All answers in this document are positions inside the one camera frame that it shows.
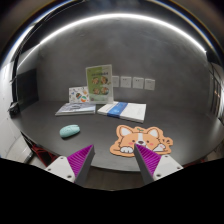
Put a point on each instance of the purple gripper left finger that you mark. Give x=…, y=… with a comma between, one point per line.
x=75, y=167

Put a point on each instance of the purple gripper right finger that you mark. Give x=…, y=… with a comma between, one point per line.
x=154, y=166

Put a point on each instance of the orange corgi mouse pad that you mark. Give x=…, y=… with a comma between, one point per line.
x=151, y=138

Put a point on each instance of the teal computer mouse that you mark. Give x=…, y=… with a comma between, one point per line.
x=69, y=131

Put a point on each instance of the white book with blue band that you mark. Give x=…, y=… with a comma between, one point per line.
x=123, y=110

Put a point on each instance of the grey magazine lying flat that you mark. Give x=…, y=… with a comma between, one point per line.
x=76, y=109

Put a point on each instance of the small colourful card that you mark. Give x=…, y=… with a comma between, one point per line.
x=78, y=94

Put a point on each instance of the green upright booklet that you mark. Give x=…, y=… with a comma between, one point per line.
x=99, y=82

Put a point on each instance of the black monitor at left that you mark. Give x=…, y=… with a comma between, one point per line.
x=26, y=89

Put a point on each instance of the curved ceiling light strip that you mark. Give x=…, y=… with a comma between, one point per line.
x=104, y=17

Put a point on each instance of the white wall socket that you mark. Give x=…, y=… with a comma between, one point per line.
x=115, y=80
x=125, y=82
x=149, y=84
x=138, y=82

